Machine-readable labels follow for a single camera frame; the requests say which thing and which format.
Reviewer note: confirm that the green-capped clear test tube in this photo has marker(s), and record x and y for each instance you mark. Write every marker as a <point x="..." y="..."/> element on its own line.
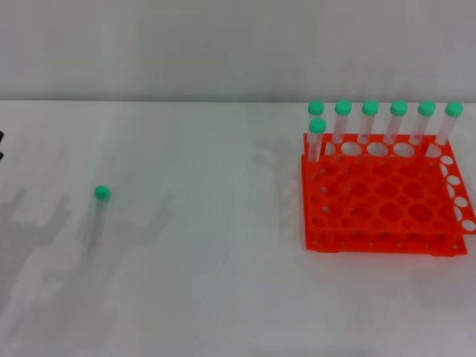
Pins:
<point x="315" y="107"/>
<point x="370" y="107"/>
<point x="454" y="109"/>
<point x="426" y="108"/>
<point x="317" y="125"/>
<point x="101" y="192"/>
<point x="343" y="107"/>
<point x="398" y="108"/>

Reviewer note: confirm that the orange plastic test tube rack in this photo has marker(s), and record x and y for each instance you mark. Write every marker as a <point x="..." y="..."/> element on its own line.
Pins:
<point x="372" y="208"/>

